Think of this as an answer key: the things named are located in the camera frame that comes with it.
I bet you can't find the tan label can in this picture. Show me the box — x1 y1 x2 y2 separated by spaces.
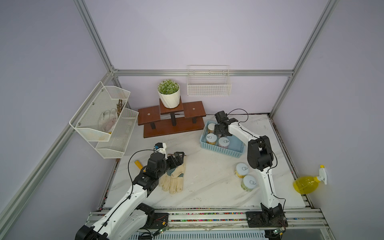
206 133 218 145

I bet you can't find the yellow label can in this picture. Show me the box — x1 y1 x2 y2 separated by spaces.
234 163 249 179

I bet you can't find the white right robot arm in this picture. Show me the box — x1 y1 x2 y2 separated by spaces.
214 111 284 223

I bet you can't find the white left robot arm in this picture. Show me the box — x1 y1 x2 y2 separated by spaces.
75 150 185 240

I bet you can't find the light blue plastic basket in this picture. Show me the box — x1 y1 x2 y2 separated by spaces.
200 121 245 158

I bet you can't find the cream work glove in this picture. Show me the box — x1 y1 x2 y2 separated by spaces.
159 160 186 195

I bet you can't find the brown wooden riser shelf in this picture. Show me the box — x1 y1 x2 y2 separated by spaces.
138 101 206 138

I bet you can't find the green label can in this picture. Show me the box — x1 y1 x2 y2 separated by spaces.
241 175 258 192

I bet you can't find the potted succulent white pot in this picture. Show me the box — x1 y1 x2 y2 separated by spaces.
158 80 180 109

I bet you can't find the yellow spray bottle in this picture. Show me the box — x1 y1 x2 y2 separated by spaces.
293 165 328 195

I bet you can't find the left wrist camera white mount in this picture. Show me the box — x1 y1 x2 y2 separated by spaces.
155 143 168 160

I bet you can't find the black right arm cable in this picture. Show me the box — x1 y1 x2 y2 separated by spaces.
227 108 287 211

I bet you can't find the white wire wall basket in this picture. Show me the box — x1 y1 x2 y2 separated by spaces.
187 65 232 97

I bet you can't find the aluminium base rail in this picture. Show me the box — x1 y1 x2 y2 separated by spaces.
142 207 335 240

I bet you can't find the white perforated wall rack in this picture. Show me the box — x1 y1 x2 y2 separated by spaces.
69 82 139 159

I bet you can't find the aluminium frame post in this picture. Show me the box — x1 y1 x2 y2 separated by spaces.
74 0 115 73

